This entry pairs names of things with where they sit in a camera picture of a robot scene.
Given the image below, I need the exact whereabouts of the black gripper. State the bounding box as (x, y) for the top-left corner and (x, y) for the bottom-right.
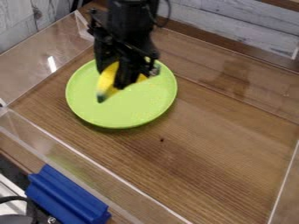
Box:
(88, 8), (160, 89)

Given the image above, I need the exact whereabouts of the yellow toy banana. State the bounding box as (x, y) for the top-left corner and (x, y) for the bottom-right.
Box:
(95, 59), (150, 104)

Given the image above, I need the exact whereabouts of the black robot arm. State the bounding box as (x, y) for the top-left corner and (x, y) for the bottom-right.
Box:
(88, 0), (172, 89)

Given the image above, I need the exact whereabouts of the green round plate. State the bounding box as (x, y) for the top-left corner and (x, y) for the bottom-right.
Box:
(66, 60), (178, 129)

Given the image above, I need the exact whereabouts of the blue plastic clamp block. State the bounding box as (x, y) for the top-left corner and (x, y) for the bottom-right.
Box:
(26, 164), (111, 224)

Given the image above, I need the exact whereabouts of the clear acrylic triangle bracket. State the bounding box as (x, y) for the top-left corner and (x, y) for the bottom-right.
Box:
(75, 10), (94, 42)

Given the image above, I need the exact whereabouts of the clear acrylic front wall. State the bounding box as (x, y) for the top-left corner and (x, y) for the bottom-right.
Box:
(0, 108), (192, 224)

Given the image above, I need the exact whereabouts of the black cable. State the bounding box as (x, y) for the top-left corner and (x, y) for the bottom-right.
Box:
(0, 195), (40, 224)

